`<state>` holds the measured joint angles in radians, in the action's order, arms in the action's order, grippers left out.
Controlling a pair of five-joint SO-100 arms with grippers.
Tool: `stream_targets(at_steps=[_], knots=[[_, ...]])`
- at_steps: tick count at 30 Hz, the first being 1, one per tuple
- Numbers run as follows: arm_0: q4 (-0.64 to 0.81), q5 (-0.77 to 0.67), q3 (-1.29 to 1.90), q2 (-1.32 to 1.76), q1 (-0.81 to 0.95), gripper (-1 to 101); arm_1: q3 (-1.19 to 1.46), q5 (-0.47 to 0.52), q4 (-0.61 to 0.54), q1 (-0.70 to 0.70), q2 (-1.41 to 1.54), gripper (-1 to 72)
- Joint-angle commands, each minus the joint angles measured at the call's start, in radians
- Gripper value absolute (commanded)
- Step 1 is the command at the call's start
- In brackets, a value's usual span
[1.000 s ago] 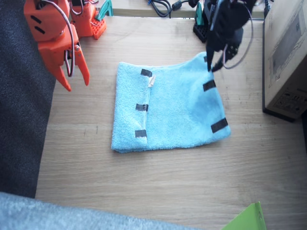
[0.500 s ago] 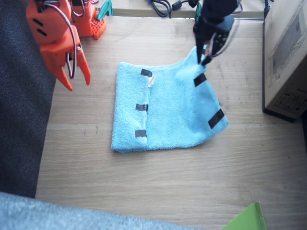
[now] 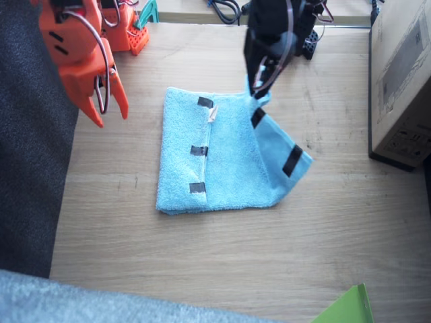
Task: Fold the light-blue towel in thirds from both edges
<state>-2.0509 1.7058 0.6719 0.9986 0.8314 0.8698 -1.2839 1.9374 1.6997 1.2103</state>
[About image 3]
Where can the light blue towel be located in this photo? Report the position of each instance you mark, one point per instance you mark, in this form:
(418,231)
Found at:
(229,161)

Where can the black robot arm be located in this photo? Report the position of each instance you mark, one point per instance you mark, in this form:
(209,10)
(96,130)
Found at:
(269,13)

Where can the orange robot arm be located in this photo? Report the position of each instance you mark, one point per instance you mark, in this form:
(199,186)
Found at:
(70,33)

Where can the green table clamp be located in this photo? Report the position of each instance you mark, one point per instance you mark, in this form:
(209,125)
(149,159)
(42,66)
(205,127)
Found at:
(148,13)

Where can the dark grey fabric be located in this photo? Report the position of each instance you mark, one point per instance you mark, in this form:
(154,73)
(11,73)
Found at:
(27,168)

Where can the brown cardboard box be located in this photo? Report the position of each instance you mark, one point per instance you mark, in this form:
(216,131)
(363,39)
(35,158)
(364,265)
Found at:
(400,84)

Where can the light grey fabric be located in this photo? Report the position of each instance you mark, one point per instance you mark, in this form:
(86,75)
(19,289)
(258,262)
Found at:
(67,303)

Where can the lime green sheet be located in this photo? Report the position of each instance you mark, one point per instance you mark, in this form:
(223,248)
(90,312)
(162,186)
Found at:
(350,306)

